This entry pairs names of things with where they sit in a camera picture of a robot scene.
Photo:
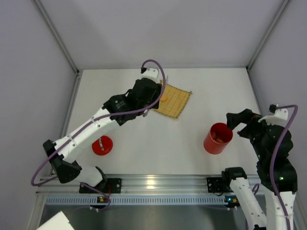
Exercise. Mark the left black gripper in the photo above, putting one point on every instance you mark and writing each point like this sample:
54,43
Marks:
153,93

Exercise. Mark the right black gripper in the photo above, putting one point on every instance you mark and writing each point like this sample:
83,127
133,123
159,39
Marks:
247,124

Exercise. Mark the yellow round slice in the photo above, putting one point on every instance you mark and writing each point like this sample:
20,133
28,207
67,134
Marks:
163,98

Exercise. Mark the red cylindrical lunch container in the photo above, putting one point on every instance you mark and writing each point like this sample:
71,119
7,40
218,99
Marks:
221,130

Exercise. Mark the stainless steel tongs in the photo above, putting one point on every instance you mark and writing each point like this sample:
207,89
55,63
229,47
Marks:
145,113

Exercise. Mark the orange fried shrimp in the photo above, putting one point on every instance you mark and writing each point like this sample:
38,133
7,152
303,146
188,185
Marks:
217,139

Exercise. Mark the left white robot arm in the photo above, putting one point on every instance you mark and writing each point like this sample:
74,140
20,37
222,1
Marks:
115,112

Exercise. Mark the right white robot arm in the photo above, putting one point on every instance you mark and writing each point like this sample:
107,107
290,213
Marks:
271,140

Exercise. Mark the white box corner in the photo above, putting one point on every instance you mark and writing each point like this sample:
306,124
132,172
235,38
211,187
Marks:
57,222

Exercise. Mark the woven bamboo tray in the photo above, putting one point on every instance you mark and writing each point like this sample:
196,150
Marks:
176,101

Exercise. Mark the red round container lid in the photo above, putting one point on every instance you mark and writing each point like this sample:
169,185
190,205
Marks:
102,146

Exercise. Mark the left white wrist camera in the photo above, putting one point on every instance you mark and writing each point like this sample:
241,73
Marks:
149,73

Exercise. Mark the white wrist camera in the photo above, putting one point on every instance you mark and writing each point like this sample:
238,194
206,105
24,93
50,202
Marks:
149,73
276,115

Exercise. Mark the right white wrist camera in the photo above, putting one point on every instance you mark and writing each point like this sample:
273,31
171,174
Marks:
276,115

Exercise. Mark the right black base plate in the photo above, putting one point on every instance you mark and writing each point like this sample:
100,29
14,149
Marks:
218,185

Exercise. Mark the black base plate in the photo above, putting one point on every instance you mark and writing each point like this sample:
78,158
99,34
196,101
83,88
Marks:
112,185
218,185

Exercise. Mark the left aluminium frame post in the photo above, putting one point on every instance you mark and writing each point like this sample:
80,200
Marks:
52,29

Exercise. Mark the aluminium frame post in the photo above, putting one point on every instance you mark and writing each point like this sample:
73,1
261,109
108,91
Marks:
52,29
268,33

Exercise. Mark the aluminium mounting rail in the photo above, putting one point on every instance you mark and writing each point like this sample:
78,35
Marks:
132,184

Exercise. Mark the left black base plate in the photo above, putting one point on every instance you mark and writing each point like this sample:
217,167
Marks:
112,185

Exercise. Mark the right aluminium frame post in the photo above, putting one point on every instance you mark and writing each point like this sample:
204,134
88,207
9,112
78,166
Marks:
268,33

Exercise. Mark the slotted grey cable duct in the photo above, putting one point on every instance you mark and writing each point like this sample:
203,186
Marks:
120,200

